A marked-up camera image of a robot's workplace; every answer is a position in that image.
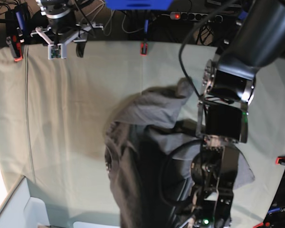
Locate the white bin corner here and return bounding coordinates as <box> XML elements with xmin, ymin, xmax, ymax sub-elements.
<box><xmin>0</xmin><ymin>176</ymin><xmax>50</xmax><ymax>228</ymax></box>

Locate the red black clamp left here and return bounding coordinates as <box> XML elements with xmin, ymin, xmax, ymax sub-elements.
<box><xmin>6</xmin><ymin>35</ymin><xmax>23</xmax><ymax>62</ymax></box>

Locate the blue box top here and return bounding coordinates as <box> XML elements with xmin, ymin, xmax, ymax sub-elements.
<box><xmin>105</xmin><ymin>0</ymin><xmax>173</xmax><ymax>10</ymax></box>

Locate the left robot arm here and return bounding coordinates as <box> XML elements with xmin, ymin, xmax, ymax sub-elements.
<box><xmin>183</xmin><ymin>0</ymin><xmax>285</xmax><ymax>228</ymax></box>

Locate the grey t-shirt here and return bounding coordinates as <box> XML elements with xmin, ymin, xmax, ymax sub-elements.
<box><xmin>105</xmin><ymin>78</ymin><xmax>255</xmax><ymax>228</ymax></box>

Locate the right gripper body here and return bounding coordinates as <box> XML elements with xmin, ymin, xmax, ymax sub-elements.
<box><xmin>30</xmin><ymin>22</ymin><xmax>103</xmax><ymax>45</ymax></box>

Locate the black power strip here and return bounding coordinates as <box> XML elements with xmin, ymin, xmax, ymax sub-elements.
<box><xmin>169</xmin><ymin>11</ymin><xmax>223</xmax><ymax>23</ymax></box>

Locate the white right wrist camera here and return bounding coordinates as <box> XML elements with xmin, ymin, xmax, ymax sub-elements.
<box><xmin>47</xmin><ymin>43</ymin><xmax>67</xmax><ymax>60</ymax></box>

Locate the red clamp bottom right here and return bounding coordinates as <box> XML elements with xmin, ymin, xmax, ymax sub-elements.
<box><xmin>253</xmin><ymin>222</ymin><xmax>271</xmax><ymax>228</ymax></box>

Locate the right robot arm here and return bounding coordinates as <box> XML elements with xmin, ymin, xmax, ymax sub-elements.
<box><xmin>30</xmin><ymin>0</ymin><xmax>104</xmax><ymax>60</ymax></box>

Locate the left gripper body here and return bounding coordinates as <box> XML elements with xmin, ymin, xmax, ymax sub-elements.
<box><xmin>180</xmin><ymin>143</ymin><xmax>235</xmax><ymax>228</ymax></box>

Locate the red black clamp centre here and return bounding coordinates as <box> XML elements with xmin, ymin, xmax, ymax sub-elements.
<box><xmin>140</xmin><ymin>42</ymin><xmax>148</xmax><ymax>56</ymax></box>

